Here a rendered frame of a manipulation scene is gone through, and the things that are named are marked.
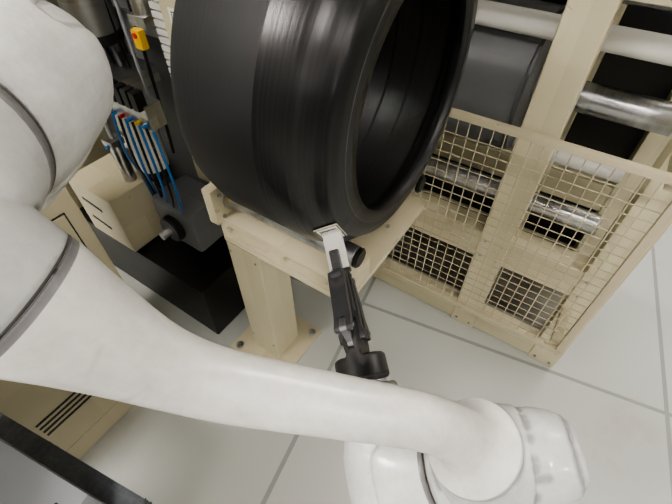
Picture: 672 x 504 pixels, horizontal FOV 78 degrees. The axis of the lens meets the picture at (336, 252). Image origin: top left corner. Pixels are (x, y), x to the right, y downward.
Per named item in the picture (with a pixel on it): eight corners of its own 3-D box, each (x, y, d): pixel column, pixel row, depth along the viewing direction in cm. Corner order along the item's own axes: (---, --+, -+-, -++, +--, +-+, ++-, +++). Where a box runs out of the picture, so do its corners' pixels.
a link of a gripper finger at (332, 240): (331, 275, 65) (330, 274, 64) (322, 234, 67) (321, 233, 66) (349, 270, 64) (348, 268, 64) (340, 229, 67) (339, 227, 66)
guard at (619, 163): (329, 243, 167) (326, 72, 116) (331, 241, 168) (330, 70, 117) (558, 356, 134) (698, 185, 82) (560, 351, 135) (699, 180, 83)
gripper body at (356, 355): (331, 390, 56) (318, 322, 59) (347, 388, 64) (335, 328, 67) (385, 377, 54) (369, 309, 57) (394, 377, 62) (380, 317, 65)
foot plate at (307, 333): (230, 347, 170) (229, 345, 168) (272, 302, 184) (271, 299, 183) (281, 382, 160) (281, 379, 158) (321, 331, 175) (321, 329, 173)
